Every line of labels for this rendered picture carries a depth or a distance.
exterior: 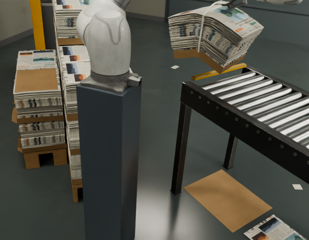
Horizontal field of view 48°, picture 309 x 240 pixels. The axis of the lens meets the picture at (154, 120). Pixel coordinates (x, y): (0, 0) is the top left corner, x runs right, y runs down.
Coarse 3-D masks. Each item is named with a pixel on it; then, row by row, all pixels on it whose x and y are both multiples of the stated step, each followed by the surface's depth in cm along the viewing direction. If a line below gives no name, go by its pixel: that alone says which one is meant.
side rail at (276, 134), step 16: (192, 96) 188; (208, 96) 178; (208, 112) 180; (224, 112) 171; (240, 112) 166; (224, 128) 174; (240, 128) 164; (256, 128) 156; (272, 128) 155; (256, 144) 159; (272, 144) 151; (288, 144) 144; (272, 160) 154; (288, 160) 146; (304, 160) 140; (304, 176) 142
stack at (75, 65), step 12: (60, 48) 217; (72, 48) 219; (84, 48) 220; (60, 60) 214; (72, 60) 202; (84, 60) 203; (60, 72) 262; (72, 72) 186; (84, 72) 188; (132, 72) 192; (72, 84) 176; (72, 96) 180; (72, 108) 183; (72, 120) 189; (72, 132) 191; (72, 144) 194; (72, 156) 200; (72, 168) 204; (72, 192) 224
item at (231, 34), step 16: (224, 16) 172; (240, 16) 179; (208, 32) 172; (224, 32) 166; (240, 32) 165; (256, 32) 177; (208, 48) 174; (224, 48) 169; (240, 48) 175; (224, 64) 173
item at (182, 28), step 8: (200, 8) 194; (176, 16) 179; (184, 16) 176; (192, 16) 173; (176, 24) 181; (184, 24) 178; (192, 24) 175; (176, 32) 182; (184, 32) 180; (192, 32) 177; (176, 40) 184; (184, 40) 181; (192, 40) 178; (176, 48) 186; (184, 48) 183; (192, 48) 180
